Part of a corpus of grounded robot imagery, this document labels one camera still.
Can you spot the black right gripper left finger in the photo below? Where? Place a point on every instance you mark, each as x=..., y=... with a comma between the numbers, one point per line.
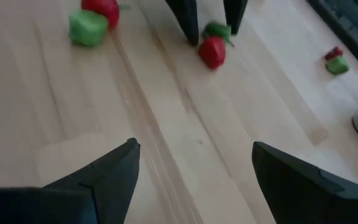
x=117, y=174

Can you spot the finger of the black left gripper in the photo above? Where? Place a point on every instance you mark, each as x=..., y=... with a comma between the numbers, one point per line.
x=186, y=15
x=235, y=12

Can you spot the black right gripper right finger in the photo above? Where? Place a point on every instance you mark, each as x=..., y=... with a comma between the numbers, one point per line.
x=306, y=199

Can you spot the green toy bell pepper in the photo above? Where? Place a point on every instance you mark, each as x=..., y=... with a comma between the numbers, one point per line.
x=87, y=28
x=337, y=66

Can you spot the black metal table frame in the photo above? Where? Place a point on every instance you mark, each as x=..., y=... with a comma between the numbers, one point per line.
x=346, y=28

